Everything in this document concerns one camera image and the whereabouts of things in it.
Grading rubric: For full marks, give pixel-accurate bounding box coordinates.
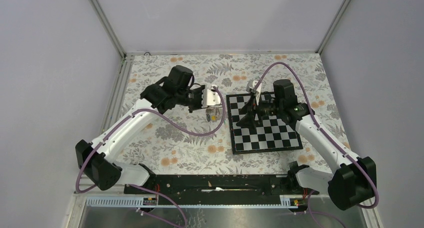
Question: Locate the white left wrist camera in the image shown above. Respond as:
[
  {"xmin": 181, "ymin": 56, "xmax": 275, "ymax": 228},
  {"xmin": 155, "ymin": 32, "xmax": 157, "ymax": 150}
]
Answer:
[{"xmin": 202, "ymin": 85, "xmax": 221, "ymax": 108}]

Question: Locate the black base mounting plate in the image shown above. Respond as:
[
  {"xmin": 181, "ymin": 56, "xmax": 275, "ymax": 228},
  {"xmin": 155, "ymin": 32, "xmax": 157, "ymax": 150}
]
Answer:
[{"xmin": 124, "ymin": 174, "xmax": 311, "ymax": 205}]

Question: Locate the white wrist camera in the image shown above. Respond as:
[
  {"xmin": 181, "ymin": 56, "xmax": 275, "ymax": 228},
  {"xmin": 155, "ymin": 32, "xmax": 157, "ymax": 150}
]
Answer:
[
  {"xmin": 202, "ymin": 85, "xmax": 221, "ymax": 108},
  {"xmin": 246, "ymin": 80, "xmax": 262, "ymax": 105}
]

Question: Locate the floral patterned table mat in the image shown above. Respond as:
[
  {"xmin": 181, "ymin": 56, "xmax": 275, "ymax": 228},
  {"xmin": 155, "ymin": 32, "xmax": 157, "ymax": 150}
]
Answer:
[{"xmin": 118, "ymin": 54, "xmax": 348, "ymax": 174}]

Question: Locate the white slotted cable duct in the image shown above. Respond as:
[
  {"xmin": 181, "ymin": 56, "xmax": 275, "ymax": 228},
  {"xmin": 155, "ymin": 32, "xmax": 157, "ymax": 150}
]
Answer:
[{"xmin": 85, "ymin": 195, "xmax": 298, "ymax": 208}]

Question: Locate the black white chessboard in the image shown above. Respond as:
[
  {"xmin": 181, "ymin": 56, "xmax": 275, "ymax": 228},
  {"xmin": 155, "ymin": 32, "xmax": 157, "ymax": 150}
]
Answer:
[{"xmin": 226, "ymin": 94, "xmax": 303, "ymax": 154}]

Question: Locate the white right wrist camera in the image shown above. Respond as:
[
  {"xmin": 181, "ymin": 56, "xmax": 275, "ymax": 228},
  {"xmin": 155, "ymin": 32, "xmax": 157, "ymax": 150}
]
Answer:
[{"xmin": 246, "ymin": 80, "xmax": 262, "ymax": 105}]

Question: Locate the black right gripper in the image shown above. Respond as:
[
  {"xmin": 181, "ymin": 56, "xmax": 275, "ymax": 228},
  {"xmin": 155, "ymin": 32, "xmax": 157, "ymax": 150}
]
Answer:
[{"xmin": 236, "ymin": 93, "xmax": 283, "ymax": 131}]

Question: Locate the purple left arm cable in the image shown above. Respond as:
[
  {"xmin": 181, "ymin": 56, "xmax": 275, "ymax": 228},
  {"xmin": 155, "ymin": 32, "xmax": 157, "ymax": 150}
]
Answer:
[{"xmin": 75, "ymin": 87, "xmax": 227, "ymax": 228}]

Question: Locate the silver keyring with clips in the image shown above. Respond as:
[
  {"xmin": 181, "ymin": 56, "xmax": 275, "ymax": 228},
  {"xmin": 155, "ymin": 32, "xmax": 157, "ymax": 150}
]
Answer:
[{"xmin": 205, "ymin": 107, "xmax": 222, "ymax": 123}]

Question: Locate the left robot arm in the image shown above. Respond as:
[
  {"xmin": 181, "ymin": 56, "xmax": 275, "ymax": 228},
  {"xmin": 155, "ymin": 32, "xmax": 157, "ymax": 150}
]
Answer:
[{"xmin": 75, "ymin": 65, "xmax": 219, "ymax": 193}]

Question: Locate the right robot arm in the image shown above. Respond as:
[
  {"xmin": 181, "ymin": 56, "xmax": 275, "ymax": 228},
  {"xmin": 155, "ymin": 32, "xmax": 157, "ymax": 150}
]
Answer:
[{"xmin": 238, "ymin": 79, "xmax": 378, "ymax": 210}]

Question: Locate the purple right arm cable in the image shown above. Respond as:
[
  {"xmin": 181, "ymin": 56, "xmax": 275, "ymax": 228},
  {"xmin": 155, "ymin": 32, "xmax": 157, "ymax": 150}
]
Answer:
[{"xmin": 253, "ymin": 62, "xmax": 380, "ymax": 228}]

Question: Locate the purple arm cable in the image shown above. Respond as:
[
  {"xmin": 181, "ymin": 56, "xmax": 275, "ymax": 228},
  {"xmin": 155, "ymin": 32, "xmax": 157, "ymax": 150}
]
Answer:
[
  {"xmin": 253, "ymin": 62, "xmax": 380, "ymax": 228},
  {"xmin": 75, "ymin": 87, "xmax": 227, "ymax": 228}
]

